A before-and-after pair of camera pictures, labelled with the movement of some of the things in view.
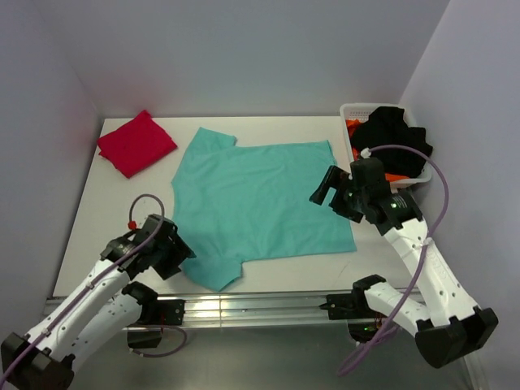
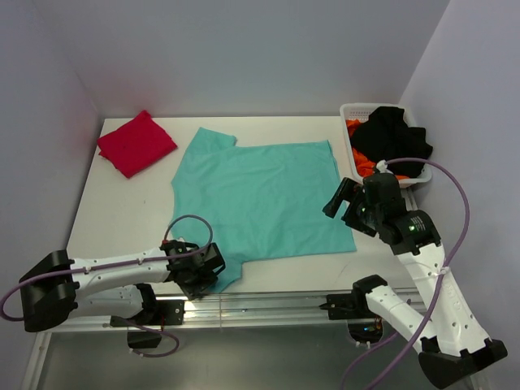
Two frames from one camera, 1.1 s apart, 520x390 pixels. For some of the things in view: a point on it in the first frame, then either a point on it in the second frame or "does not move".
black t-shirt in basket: [386, 126] does not move
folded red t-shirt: [136, 145] does not move
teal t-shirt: [236, 204] does not move
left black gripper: [179, 251] → [192, 291]
